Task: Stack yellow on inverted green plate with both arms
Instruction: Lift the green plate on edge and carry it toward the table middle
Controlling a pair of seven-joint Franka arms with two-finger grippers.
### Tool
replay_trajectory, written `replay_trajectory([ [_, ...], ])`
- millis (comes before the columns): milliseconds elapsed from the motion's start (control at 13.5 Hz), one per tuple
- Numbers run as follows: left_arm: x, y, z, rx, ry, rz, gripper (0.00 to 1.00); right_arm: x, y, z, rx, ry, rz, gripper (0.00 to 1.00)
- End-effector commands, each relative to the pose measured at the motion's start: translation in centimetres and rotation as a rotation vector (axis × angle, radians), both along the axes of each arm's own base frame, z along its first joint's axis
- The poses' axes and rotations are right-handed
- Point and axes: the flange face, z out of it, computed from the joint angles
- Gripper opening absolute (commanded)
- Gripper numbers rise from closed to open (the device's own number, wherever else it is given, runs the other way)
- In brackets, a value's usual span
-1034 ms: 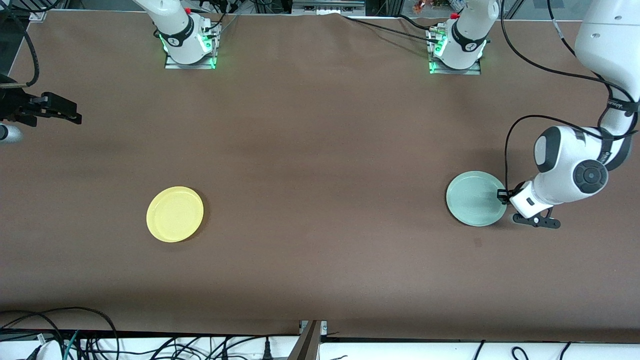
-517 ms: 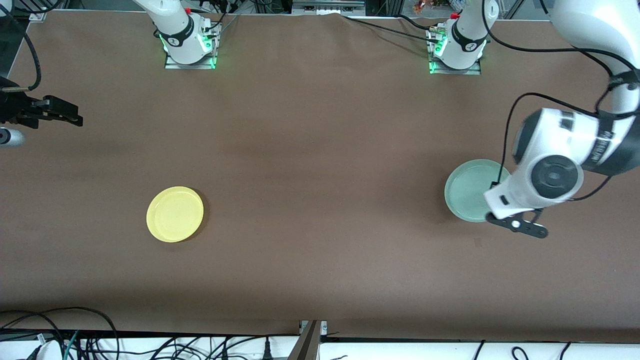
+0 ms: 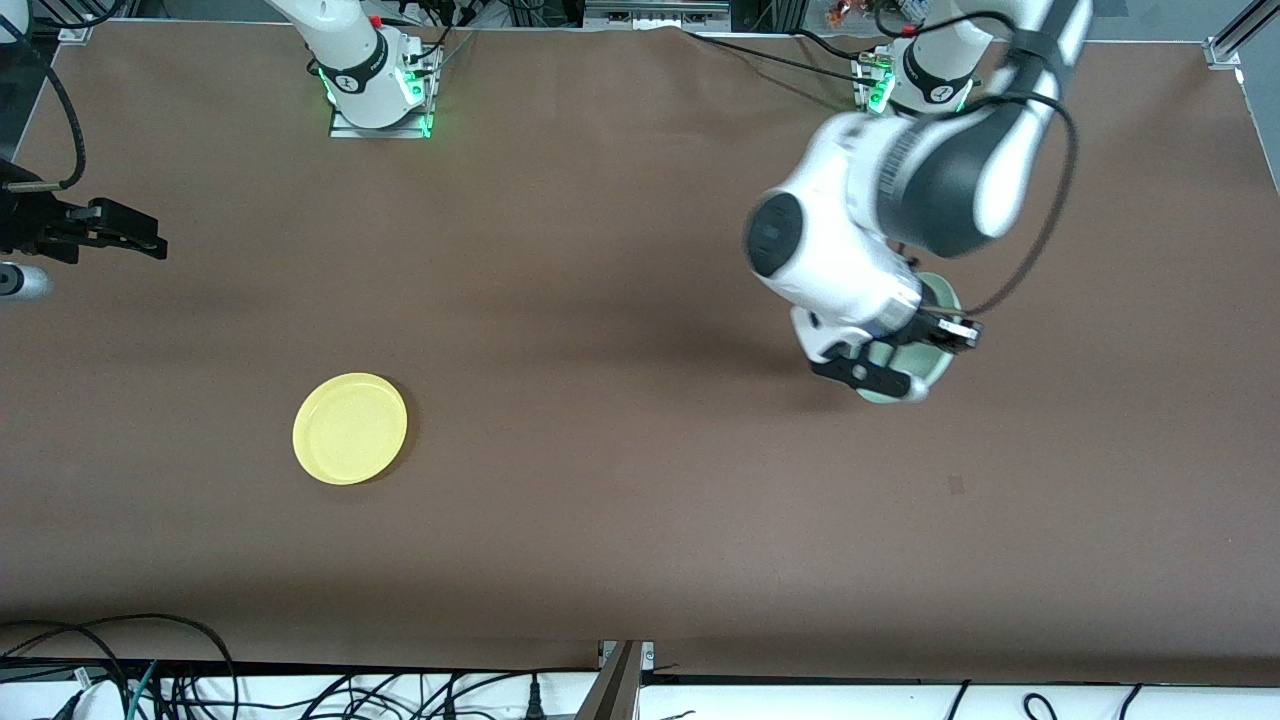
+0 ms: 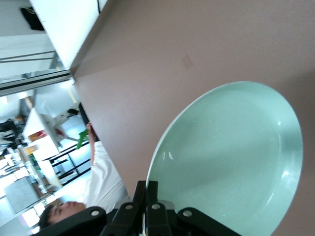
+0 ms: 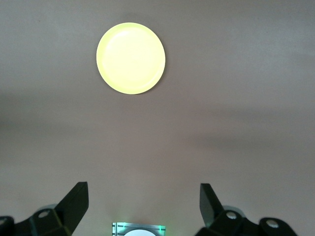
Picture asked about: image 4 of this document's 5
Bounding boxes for black bag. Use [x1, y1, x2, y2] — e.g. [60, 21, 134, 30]
[20, 6, 45, 31]

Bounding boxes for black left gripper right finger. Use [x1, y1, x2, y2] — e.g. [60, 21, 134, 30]
[145, 180, 243, 236]

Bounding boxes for brown table mat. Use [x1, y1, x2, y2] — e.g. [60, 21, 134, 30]
[70, 0, 315, 236]

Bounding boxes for grey cabinet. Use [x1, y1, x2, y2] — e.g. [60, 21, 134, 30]
[3, 177, 38, 214]

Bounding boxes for person in white shirt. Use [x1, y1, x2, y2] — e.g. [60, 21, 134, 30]
[38, 121, 132, 236]

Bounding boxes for black frame rack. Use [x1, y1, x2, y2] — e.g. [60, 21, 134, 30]
[49, 142, 92, 187]

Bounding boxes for green hand tool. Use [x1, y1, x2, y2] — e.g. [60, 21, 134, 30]
[75, 129, 90, 150]

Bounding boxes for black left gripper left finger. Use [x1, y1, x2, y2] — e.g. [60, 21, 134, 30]
[38, 180, 146, 236]

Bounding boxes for white side table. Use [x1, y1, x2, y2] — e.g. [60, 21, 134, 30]
[29, 0, 110, 71]

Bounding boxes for white lab table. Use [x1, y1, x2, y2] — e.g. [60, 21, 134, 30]
[21, 107, 63, 189]

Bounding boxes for pale green plate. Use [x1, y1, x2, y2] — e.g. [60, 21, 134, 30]
[145, 81, 303, 236]

